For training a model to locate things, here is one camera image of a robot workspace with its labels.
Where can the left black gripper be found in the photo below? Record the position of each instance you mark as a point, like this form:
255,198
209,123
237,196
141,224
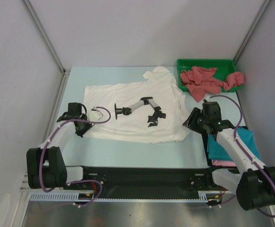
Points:
81,133

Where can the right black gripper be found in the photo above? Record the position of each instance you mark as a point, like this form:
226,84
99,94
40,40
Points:
191,121

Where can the white t-shirt with robot print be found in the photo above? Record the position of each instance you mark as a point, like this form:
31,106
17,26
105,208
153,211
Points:
152,111

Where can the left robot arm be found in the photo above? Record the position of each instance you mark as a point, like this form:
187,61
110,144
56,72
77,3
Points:
45,165

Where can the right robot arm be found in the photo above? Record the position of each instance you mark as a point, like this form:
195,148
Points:
254,184

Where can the salmon red t-shirt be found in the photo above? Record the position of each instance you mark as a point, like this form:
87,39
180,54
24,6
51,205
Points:
201,81

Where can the pink folded t-shirt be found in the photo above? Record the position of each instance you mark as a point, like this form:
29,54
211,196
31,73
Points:
223,163

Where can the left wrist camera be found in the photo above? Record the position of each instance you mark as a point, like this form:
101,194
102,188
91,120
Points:
94,114

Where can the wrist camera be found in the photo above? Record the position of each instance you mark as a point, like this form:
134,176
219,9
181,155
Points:
94,114
208,101

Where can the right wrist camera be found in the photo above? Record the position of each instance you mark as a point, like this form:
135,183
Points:
208,101

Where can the left aluminium frame post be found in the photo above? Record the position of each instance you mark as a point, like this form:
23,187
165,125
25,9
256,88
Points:
43,34

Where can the aluminium frame post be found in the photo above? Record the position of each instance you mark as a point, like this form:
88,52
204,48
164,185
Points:
43,34
260,13

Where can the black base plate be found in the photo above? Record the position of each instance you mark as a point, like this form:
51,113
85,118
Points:
147,183

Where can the light blue cable duct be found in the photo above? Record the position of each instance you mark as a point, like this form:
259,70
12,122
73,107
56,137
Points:
55,196

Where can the aluminium front rail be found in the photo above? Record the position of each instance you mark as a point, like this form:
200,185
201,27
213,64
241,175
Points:
25,185

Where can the right aluminium frame post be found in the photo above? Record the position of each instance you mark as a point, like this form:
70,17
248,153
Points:
260,13

